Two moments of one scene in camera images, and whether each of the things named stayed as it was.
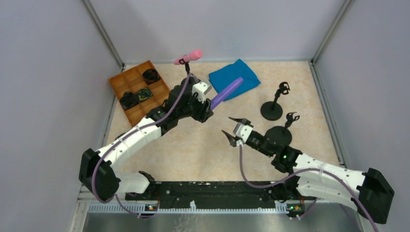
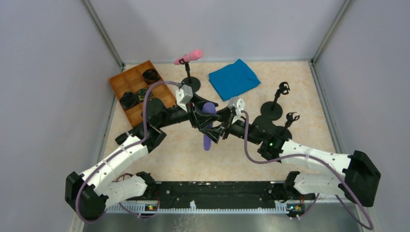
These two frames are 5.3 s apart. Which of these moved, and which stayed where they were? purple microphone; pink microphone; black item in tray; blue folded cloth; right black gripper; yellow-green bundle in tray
Moved: right black gripper; purple microphone
Stayed: pink microphone; blue folded cloth; yellow-green bundle in tray; black item in tray
